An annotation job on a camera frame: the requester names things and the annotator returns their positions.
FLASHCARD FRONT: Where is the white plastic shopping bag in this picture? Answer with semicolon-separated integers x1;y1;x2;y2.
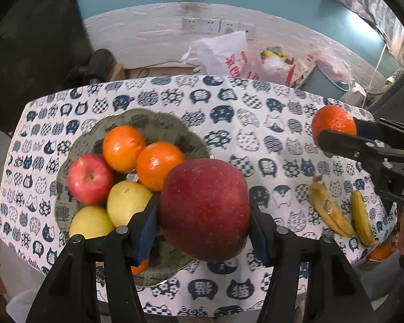
181;31;260;79

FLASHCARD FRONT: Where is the white wall socket strip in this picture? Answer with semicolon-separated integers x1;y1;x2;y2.
182;17;256;38

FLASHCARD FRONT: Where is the dark red apple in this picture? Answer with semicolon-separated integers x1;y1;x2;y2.
159;158;250;262

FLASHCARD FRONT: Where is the yellow pear lower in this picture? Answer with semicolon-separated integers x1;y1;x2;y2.
69;206;115;239

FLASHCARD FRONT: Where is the grey-blue trash bin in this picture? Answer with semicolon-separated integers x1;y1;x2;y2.
298;65;351;99

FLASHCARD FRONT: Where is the clear plastic bag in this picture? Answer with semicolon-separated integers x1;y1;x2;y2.
312;47;353;85

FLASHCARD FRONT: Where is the yellow pear upper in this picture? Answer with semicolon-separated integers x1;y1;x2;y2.
106;180;153;227

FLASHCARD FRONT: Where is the yellow banana with sticker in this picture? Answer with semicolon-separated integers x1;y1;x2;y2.
309;176;355;238

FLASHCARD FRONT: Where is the black bag on floor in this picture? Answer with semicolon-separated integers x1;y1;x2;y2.
65;49;117;87

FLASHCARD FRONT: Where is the small red apple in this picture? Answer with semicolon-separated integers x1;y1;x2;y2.
67;154;114;206

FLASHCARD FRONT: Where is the yellow pear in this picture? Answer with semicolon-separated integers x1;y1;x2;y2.
69;206;115;239
106;180;153;227

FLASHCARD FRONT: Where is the green floral fruit plate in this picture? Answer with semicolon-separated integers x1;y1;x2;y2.
53;108;212;288

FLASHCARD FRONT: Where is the cat pattern tablecloth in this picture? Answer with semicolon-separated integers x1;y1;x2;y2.
0;73;400;319

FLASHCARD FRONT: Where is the white cable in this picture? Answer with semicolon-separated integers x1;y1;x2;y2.
361;43;388;109

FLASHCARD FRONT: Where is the orange at table edge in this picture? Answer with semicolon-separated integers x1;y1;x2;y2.
366;240;393;262

